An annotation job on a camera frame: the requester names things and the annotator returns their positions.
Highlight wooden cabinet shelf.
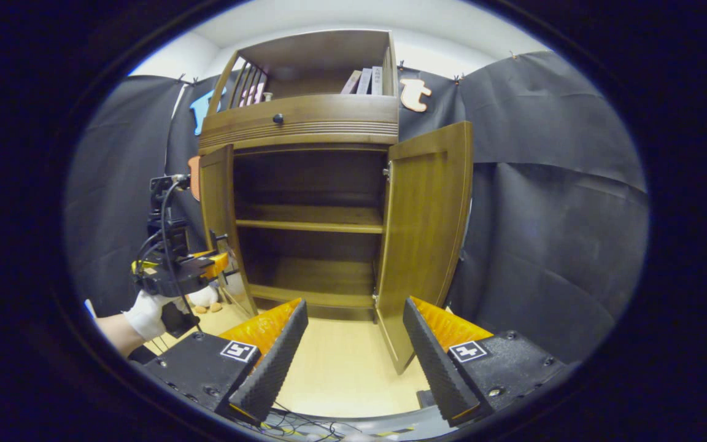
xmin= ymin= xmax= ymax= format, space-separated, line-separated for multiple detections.
xmin=235 ymin=204 xmax=385 ymax=235

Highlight black backdrop cloth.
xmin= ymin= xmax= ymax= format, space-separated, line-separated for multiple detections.
xmin=65 ymin=51 xmax=649 ymax=367

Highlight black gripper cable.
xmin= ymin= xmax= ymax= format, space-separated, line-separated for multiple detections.
xmin=137 ymin=178 xmax=202 ymax=335

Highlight thin black cables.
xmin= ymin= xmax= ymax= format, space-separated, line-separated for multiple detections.
xmin=255 ymin=402 xmax=403 ymax=442

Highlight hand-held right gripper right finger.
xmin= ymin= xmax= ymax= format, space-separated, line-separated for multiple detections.
xmin=403 ymin=297 xmax=569 ymax=428

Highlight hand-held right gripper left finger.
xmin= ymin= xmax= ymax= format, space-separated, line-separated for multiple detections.
xmin=139 ymin=298 xmax=309 ymax=424

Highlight brown wooden double-door shoe cabinet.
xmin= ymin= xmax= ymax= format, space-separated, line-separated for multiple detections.
xmin=197 ymin=29 xmax=474 ymax=375

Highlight penguin plush toy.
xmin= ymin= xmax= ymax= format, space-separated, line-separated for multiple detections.
xmin=187 ymin=284 xmax=223 ymax=314

